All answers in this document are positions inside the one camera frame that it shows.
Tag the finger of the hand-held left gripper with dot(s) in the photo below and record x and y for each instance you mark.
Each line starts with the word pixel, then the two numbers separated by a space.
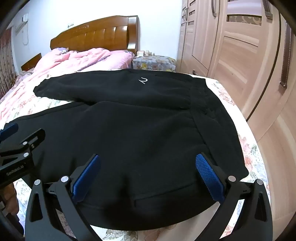
pixel 9 131
pixel 27 143

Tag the floral bedsheet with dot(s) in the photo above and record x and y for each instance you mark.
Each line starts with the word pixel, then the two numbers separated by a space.
pixel 251 150

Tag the pink quilt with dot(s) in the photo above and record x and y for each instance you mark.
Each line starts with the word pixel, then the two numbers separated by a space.
pixel 57 67

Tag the small wooden bed board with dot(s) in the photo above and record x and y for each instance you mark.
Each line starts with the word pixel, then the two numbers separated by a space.
pixel 31 61

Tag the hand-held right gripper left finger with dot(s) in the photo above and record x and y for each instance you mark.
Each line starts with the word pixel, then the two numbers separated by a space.
pixel 86 178

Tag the nightstand with floral cover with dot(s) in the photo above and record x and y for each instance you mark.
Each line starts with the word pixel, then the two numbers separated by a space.
pixel 153 63

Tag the wooden headboard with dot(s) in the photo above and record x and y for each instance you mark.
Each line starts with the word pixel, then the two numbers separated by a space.
pixel 101 33

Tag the white jar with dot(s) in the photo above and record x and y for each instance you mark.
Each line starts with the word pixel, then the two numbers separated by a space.
pixel 140 53

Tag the white air conditioner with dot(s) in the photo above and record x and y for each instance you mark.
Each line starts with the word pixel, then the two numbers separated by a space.
pixel 21 23

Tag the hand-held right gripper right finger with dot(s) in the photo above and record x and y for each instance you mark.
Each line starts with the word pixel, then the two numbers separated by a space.
pixel 209 178

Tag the reddish patterned curtain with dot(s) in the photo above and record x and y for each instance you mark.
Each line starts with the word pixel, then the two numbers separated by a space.
pixel 6 67

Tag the black pants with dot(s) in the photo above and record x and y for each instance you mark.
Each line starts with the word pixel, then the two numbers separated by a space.
pixel 138 129

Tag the purple pillow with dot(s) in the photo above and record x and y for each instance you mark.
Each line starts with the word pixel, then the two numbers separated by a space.
pixel 60 51

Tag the person's left forearm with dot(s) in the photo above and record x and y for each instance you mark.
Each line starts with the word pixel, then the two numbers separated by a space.
pixel 10 199

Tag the light wooden wardrobe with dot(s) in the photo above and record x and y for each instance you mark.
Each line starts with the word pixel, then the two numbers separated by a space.
pixel 231 58

